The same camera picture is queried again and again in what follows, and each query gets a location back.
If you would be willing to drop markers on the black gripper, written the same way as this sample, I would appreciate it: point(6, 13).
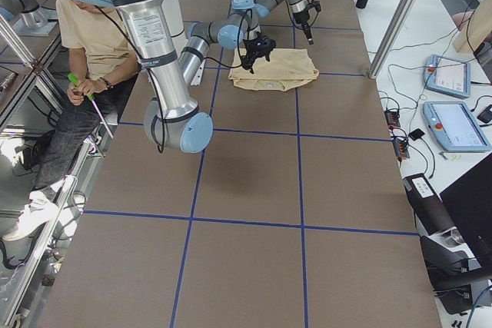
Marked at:
point(300, 18)
point(254, 48)

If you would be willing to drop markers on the beige printed t-shirt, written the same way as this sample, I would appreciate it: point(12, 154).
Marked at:
point(287, 69)

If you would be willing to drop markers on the upper blue teach pendant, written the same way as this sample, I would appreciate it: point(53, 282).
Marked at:
point(447, 76)

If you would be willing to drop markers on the blue teach pendant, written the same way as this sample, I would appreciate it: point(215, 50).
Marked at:
point(447, 76)
point(454, 127)

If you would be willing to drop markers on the seated person beige shirt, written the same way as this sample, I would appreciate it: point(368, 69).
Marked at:
point(107, 68)

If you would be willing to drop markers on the lower blue teach pendant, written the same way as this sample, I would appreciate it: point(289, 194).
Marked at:
point(454, 127)

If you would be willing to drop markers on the brown cardboard roll box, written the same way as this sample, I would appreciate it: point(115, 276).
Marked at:
point(426, 204)

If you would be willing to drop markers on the black monitor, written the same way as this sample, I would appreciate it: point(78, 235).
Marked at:
point(468, 203)

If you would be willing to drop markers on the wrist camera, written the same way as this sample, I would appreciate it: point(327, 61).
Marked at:
point(314, 4)

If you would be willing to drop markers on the aluminium frame post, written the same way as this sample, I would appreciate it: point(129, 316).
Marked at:
point(390, 36)

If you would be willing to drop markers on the green handled tool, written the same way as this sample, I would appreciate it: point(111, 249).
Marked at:
point(74, 80)

